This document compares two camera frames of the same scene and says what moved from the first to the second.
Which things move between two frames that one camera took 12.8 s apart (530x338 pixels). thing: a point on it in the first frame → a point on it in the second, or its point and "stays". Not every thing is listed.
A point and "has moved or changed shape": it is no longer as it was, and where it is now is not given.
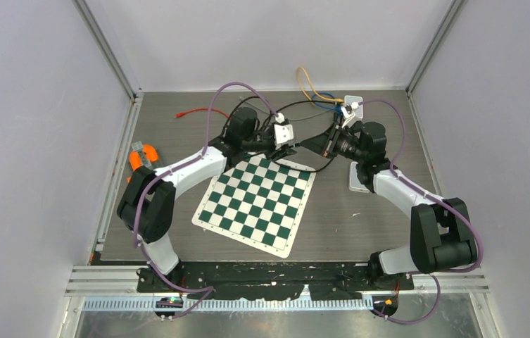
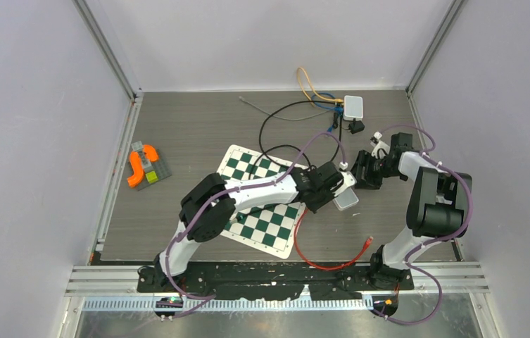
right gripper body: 339,143 → 376,170
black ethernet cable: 291,103 stays
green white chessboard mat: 259,202 stays
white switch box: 355,183 has moved or changed shape
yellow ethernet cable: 333,100 stays
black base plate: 274,280 stays
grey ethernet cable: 287,119 stays
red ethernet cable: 181,114 → 369,239
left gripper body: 261,143 → 324,196
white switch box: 358,112 stays
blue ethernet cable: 338,108 stays
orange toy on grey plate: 142,155 stays
